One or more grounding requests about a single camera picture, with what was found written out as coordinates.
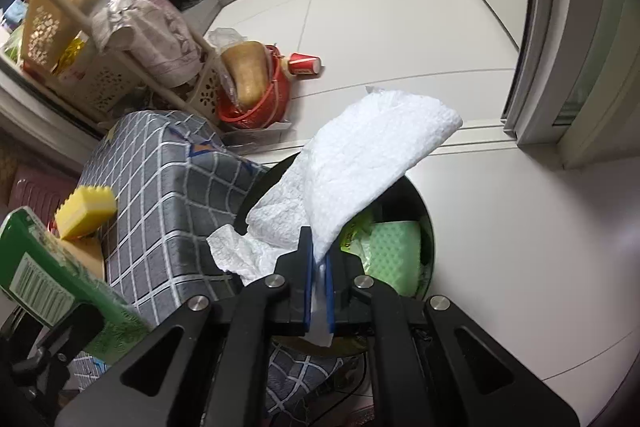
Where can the red plastic basket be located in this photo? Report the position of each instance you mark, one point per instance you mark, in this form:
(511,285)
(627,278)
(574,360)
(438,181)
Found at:
(272,102)

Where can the green and white packet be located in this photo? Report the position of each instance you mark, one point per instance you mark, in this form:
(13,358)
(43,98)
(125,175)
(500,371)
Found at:
(50,257)

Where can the white paper towel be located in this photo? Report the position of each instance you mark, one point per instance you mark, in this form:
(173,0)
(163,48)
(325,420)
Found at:
(370,147)

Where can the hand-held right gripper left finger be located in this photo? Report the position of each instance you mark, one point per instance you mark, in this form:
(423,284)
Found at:
(306,292)

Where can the yellow oil bottle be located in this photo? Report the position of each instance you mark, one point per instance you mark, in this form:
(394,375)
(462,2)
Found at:
(72,54)

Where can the tan squash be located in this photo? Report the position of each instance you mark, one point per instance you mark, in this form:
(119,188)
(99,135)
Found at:
(245,74)

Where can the green plastic bag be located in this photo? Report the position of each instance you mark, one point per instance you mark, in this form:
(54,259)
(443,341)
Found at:
(352,237)

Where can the black trash bin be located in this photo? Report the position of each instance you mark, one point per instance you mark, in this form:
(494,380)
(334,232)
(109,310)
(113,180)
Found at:
(397,202)

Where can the white bag in rack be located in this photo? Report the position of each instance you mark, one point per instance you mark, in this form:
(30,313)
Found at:
(115,12)

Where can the red paper cup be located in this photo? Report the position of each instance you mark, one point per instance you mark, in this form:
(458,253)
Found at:
(304,64)

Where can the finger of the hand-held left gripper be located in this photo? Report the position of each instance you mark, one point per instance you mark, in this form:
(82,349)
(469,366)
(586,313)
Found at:
(82,332)

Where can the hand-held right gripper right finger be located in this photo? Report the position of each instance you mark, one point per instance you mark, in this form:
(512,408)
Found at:
(330,302)

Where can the clear plastic bag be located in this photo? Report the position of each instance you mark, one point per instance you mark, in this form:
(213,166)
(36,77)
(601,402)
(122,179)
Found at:
(227,38)

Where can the green sponge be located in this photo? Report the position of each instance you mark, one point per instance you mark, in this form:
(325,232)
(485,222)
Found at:
(395,252)

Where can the grey sliding door frame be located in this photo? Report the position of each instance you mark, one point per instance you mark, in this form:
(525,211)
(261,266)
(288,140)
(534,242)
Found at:
(575,32)

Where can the pink cloth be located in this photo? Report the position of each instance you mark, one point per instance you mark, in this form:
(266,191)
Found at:
(165,42)

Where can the yellow sponge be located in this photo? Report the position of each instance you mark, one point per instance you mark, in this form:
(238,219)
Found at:
(85,212)

